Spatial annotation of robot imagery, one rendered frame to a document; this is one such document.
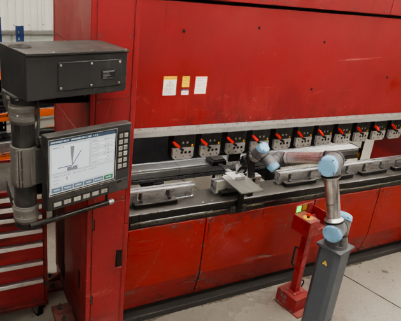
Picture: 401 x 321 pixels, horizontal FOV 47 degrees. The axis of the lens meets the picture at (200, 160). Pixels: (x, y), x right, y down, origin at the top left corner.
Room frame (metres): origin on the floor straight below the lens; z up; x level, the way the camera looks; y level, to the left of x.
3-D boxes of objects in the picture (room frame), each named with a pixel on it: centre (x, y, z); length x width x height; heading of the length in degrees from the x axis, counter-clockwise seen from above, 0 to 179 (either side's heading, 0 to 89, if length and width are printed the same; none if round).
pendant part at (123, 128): (2.01, 0.54, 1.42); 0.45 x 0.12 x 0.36; 138
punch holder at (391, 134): (3.83, -1.58, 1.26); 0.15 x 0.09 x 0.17; 121
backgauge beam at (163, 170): (3.49, -0.42, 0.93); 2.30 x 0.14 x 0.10; 121
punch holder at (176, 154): (2.81, 0.14, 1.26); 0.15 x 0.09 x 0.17; 121
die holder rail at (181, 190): (2.75, 0.25, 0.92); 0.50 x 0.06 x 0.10; 121
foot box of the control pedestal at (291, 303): (2.95, -0.86, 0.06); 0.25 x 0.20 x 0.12; 39
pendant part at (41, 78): (2.04, 0.64, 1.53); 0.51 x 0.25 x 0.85; 138
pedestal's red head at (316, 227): (2.97, -0.84, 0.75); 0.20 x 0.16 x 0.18; 129
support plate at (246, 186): (2.90, -0.30, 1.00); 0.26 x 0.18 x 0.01; 31
